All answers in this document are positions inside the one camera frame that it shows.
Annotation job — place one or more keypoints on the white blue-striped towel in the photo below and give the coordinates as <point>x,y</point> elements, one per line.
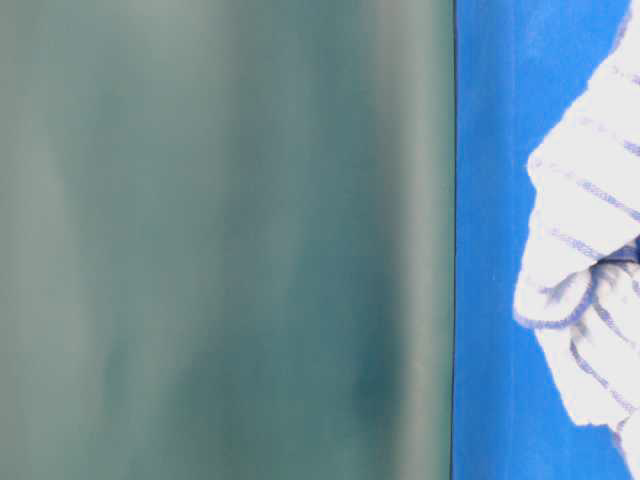
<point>578,285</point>

